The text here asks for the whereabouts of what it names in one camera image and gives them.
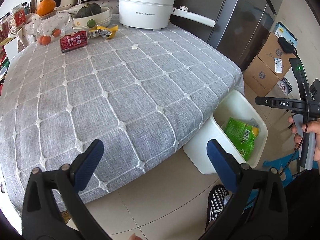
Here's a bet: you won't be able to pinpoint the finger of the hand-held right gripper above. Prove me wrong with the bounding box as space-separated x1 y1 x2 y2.
255 96 273 107

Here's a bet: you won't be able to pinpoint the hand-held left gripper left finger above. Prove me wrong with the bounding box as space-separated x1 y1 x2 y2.
22 139 112 240

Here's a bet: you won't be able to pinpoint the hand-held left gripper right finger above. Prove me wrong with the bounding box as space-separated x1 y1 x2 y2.
200 139 292 240

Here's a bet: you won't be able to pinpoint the white trash bin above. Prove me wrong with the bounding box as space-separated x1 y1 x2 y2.
182 90 268 175

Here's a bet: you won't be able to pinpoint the green snack packet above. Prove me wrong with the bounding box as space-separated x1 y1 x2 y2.
223 117 260 162

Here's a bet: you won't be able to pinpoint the person's right hand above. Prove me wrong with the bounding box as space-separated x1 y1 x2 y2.
287 116 320 162

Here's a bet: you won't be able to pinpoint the small grey product box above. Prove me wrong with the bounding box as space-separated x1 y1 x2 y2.
277 77 293 96

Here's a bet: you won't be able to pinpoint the large cardboard box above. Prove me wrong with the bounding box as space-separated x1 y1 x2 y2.
243 55 288 95

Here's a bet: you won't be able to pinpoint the striped slipper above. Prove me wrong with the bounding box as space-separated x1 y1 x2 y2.
205 184 232 230

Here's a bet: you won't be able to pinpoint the cardboard box with white label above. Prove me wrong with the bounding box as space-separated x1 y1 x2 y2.
257 31 298 80

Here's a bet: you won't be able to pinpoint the blue plastic stool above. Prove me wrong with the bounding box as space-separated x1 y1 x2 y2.
246 152 320 208

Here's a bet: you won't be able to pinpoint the black adapter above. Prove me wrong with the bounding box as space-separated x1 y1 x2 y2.
277 37 298 54

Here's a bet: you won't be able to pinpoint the blue white product box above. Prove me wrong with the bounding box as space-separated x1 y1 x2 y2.
272 22 299 47

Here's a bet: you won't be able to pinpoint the grey checked tablecloth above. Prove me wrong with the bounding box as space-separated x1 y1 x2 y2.
0 14 245 212

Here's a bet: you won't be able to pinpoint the grey refrigerator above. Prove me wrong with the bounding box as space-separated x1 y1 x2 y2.
172 0 288 72

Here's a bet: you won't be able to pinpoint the person's dark pants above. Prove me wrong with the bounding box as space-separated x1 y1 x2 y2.
284 171 320 240

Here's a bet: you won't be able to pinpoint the yellow wrapper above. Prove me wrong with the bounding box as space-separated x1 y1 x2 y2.
87 24 119 40

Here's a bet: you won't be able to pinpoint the white floral cloth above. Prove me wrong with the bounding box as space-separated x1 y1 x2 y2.
16 4 120 50

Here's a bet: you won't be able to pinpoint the glass jar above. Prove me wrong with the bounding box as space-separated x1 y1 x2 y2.
35 11 73 46

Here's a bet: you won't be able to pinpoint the stack of white bowls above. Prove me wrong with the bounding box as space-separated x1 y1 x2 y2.
71 6 112 30

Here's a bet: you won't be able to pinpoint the white electric pot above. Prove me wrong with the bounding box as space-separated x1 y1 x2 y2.
119 0 216 32

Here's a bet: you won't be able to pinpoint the dark green pumpkin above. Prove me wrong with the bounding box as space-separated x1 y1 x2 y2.
74 3 102 19

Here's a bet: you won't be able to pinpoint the red label jar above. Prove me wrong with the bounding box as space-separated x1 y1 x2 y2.
11 4 28 29
0 17 10 40

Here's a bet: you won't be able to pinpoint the large orange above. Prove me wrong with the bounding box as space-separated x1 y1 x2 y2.
37 0 56 16

